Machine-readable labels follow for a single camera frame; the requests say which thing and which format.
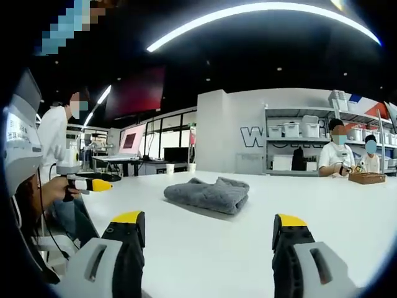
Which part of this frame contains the grey towel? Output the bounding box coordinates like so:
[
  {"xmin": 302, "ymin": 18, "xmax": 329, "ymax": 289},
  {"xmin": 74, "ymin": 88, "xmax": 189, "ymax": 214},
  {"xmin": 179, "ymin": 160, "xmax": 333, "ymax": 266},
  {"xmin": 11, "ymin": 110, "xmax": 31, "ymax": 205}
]
[{"xmin": 163, "ymin": 176, "xmax": 251, "ymax": 215}]

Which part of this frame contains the person's left hand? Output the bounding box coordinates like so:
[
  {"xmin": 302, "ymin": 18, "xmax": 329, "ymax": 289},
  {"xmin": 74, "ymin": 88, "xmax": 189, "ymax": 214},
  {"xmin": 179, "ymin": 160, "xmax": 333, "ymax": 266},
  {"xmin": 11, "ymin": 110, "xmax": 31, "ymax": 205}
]
[{"xmin": 45, "ymin": 178, "xmax": 82, "ymax": 202}]

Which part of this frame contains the person's blue jeans leg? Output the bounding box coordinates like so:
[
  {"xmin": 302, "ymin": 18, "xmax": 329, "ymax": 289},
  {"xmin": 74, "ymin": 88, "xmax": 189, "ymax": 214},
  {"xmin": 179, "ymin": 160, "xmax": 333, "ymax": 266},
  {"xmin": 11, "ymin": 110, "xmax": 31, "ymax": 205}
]
[{"xmin": 53, "ymin": 197, "xmax": 100, "ymax": 249}]

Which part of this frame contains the white grey worn device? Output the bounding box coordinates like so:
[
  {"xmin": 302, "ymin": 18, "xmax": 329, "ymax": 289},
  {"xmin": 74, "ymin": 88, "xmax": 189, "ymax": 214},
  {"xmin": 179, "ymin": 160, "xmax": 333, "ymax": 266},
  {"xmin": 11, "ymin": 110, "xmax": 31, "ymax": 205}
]
[{"xmin": 2, "ymin": 67, "xmax": 44, "ymax": 197}]

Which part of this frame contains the pink screen laptop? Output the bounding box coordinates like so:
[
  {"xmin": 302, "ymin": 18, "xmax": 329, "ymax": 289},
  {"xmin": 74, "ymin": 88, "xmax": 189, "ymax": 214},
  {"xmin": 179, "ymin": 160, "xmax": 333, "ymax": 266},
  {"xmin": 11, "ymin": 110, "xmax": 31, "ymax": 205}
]
[{"xmin": 104, "ymin": 123, "xmax": 147, "ymax": 161}]

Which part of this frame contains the black monitor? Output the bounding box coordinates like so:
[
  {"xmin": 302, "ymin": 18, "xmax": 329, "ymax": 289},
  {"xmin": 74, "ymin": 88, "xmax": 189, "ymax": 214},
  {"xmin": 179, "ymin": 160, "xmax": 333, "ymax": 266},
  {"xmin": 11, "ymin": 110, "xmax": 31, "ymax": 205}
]
[{"xmin": 163, "ymin": 147, "xmax": 190, "ymax": 163}]

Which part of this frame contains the brown wooden tray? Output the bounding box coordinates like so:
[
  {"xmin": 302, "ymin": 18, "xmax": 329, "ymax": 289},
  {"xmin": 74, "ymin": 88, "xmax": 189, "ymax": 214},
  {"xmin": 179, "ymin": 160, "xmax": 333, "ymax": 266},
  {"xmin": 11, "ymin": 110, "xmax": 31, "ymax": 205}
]
[{"xmin": 347, "ymin": 172, "xmax": 386, "ymax": 186}]

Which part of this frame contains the black bag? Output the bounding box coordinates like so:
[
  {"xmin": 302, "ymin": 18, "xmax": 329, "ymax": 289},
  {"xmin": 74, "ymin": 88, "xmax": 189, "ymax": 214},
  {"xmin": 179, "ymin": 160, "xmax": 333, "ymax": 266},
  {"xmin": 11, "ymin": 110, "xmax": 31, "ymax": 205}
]
[{"xmin": 292, "ymin": 148, "xmax": 306, "ymax": 171}]

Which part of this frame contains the metal storage shelf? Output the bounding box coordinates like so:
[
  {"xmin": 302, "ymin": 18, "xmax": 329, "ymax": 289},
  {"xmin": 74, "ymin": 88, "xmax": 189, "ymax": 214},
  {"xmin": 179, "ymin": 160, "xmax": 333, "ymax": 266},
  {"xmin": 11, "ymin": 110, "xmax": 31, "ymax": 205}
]
[{"xmin": 264, "ymin": 102, "xmax": 397, "ymax": 177}]

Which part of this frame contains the long curved ceiling light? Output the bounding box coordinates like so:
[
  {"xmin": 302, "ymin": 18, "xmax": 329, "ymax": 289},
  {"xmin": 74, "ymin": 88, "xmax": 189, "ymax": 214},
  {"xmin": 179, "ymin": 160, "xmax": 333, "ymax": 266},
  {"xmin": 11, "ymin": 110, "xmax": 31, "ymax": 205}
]
[{"xmin": 146, "ymin": 1, "xmax": 382, "ymax": 53}]

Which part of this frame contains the black device cable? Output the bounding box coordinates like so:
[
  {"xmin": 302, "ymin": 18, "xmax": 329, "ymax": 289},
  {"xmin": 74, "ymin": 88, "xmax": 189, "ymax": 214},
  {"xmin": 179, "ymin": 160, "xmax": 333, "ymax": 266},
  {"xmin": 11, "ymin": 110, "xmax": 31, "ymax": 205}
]
[{"xmin": 36, "ymin": 166, "xmax": 81, "ymax": 260}]

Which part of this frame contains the red wall screen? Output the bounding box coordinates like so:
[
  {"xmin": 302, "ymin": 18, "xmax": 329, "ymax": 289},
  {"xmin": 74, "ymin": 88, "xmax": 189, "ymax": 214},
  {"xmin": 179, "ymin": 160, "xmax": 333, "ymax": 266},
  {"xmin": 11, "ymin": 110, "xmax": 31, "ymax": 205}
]
[{"xmin": 104, "ymin": 65, "xmax": 167, "ymax": 120}]

